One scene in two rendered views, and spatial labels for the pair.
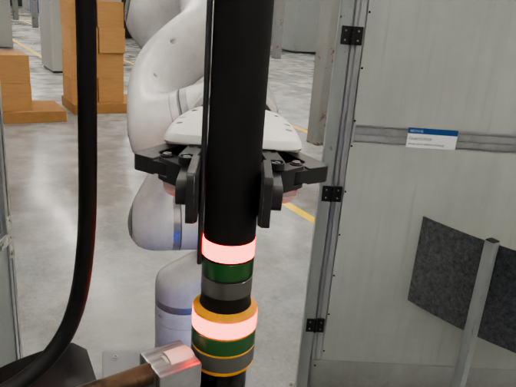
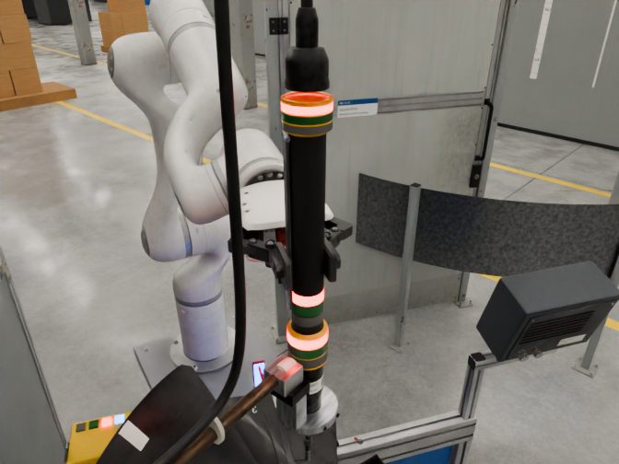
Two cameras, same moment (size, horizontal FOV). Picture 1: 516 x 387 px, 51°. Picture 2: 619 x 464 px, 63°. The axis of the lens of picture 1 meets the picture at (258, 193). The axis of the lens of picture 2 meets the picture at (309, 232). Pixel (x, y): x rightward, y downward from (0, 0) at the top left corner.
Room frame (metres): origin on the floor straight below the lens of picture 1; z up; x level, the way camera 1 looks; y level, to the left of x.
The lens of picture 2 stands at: (-0.09, 0.11, 1.89)
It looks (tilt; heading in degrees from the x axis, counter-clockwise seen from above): 28 degrees down; 346
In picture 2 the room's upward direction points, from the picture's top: straight up
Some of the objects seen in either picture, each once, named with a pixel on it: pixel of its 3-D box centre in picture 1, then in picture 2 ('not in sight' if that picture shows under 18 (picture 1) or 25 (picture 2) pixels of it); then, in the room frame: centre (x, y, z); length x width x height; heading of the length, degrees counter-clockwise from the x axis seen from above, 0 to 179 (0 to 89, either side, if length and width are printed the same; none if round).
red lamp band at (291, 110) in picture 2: not in sight; (307, 104); (0.32, 0.02, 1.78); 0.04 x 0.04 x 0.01
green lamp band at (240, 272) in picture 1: (227, 262); (307, 302); (0.32, 0.02, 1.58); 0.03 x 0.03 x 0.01
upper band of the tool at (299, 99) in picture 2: not in sight; (307, 113); (0.32, 0.02, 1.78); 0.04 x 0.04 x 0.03
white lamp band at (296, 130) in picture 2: not in sight; (307, 123); (0.32, 0.02, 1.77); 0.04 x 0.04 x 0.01
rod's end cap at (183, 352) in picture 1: (176, 363); (286, 369); (0.30, 0.04, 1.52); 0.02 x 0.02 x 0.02; 38
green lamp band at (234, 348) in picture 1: (223, 330); (307, 341); (0.32, 0.02, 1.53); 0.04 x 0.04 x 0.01
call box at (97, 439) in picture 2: not in sight; (117, 450); (0.67, 0.33, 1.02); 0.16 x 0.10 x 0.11; 93
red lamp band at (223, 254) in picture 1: (229, 243); (307, 292); (0.32, 0.02, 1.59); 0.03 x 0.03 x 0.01
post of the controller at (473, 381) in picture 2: not in sight; (472, 387); (0.70, -0.50, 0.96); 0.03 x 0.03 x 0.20; 3
